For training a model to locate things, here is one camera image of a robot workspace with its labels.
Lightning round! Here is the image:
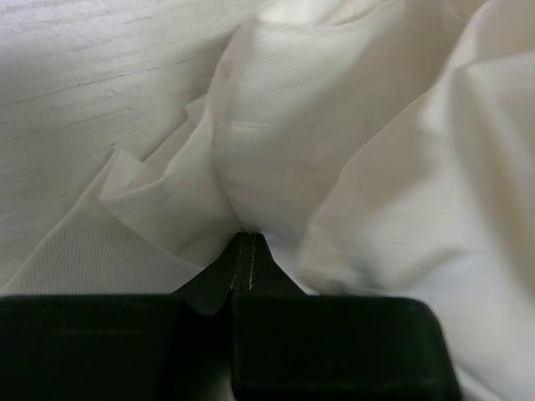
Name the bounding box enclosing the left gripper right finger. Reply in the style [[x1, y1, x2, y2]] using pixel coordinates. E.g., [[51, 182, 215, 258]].
[[231, 233, 462, 400]]

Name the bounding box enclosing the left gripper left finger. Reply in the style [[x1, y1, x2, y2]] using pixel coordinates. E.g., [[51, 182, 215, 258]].
[[1, 234, 247, 400]]

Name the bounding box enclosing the white skirt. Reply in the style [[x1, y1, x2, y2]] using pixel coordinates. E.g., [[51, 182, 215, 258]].
[[1, 1, 534, 400]]

